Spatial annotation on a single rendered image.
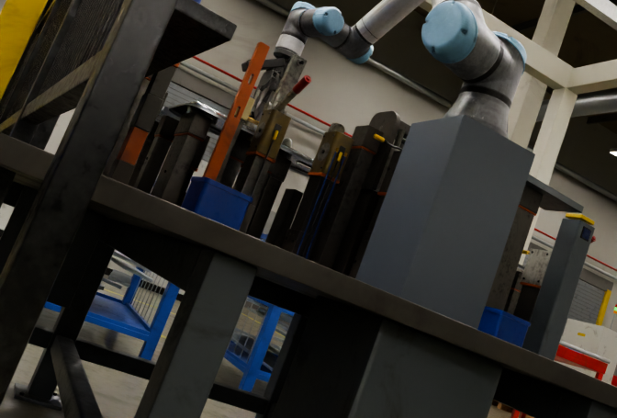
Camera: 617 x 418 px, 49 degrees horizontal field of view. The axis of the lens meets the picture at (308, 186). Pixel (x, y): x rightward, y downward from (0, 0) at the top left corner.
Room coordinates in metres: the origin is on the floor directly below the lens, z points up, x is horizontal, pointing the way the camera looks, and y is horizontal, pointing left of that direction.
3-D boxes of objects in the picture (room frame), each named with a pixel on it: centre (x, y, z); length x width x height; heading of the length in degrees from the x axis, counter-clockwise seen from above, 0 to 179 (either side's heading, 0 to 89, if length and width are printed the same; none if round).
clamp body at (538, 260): (2.15, -0.81, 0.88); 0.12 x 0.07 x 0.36; 27
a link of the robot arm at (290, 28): (1.85, 0.19, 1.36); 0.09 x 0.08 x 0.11; 38
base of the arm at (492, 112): (1.45, -0.30, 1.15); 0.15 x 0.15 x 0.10
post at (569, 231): (1.97, -0.79, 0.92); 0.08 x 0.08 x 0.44; 27
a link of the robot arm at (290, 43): (1.85, 0.19, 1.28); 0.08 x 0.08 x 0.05
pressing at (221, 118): (2.06, -0.22, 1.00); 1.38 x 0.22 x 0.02; 117
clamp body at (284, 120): (1.68, 0.13, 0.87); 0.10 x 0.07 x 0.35; 27
